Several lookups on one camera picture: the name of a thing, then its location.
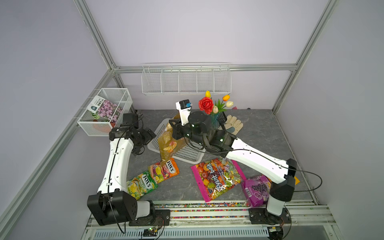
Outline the white plastic perforated basket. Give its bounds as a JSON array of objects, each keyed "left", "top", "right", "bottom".
[{"left": 148, "top": 119, "right": 205, "bottom": 165}]

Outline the gold red candy bag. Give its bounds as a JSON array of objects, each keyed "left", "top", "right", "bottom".
[{"left": 158, "top": 120, "right": 187, "bottom": 161}]

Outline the pink fruit ball candy bag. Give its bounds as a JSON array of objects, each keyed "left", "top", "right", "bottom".
[{"left": 191, "top": 158, "right": 246, "bottom": 203}]

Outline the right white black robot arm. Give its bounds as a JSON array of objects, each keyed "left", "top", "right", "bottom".
[{"left": 169, "top": 112, "right": 297, "bottom": 216}]

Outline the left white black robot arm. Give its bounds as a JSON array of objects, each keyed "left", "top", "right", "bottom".
[{"left": 87, "top": 113, "right": 156, "bottom": 226}]

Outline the artificial flower bouquet in vase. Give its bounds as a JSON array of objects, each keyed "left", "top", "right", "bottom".
[{"left": 198, "top": 91, "right": 234, "bottom": 128}]

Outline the beige work glove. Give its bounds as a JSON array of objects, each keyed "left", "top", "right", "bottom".
[{"left": 224, "top": 115, "right": 244, "bottom": 136}]

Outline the flower seed packet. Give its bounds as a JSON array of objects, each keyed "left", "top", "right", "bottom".
[{"left": 87, "top": 96, "right": 123, "bottom": 124}]

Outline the orange Fox's candy bag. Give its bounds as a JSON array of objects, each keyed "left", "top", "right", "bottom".
[{"left": 148, "top": 158, "right": 180, "bottom": 184}]

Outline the green Fox's candy bag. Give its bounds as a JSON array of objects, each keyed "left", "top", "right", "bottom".
[{"left": 127, "top": 171, "right": 158, "bottom": 200}]

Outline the purple candy bag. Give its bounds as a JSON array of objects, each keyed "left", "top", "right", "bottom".
[{"left": 241, "top": 175, "right": 272, "bottom": 208}]

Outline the yellow orange candy bag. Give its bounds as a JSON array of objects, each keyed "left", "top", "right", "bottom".
[{"left": 294, "top": 176, "right": 301, "bottom": 185}]

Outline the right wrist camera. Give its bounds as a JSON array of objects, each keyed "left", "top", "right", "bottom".
[{"left": 176, "top": 100, "right": 192, "bottom": 126}]

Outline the white wire side basket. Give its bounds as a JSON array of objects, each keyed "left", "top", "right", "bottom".
[{"left": 77, "top": 88, "right": 133, "bottom": 137}]

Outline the white wire wall shelf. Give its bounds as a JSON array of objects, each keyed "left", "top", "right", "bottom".
[{"left": 141, "top": 65, "right": 232, "bottom": 95}]

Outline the aluminium front rail frame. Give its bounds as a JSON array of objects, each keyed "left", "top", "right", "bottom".
[{"left": 82, "top": 200, "right": 344, "bottom": 240}]

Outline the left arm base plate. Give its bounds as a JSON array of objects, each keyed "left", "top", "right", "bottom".
[{"left": 129, "top": 210, "right": 171, "bottom": 227}]

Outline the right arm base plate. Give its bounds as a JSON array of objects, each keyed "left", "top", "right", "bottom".
[{"left": 249, "top": 208, "right": 292, "bottom": 225}]

